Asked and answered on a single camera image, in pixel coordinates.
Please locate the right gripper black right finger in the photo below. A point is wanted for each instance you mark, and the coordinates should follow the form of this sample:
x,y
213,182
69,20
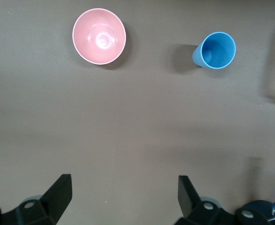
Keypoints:
x,y
189,199

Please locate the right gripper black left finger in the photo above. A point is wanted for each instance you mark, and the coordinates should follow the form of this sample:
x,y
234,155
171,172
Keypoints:
x,y
57,194

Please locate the pink plastic bowl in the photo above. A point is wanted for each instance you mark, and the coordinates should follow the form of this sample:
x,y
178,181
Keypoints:
x,y
98,36

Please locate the dark blue round part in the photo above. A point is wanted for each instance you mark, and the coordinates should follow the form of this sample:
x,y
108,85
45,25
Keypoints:
x,y
260,207

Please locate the blue ribbed plastic cup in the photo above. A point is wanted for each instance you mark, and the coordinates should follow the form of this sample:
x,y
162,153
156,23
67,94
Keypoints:
x,y
218,50

